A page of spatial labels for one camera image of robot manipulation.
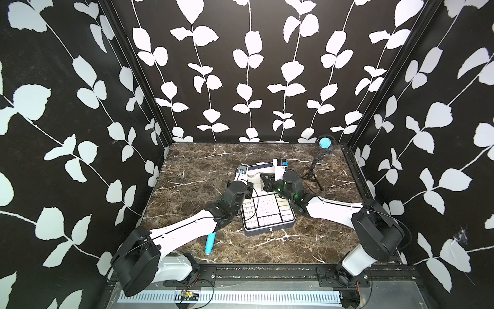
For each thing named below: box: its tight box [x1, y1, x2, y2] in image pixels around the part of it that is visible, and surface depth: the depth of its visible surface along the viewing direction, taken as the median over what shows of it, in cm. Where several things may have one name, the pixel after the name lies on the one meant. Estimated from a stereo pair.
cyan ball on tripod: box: [319, 137, 332, 149], surface depth 87 cm
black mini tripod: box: [301, 148, 330, 192], surface depth 99 cm
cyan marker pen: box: [204, 231, 217, 255], surface depth 82 cm
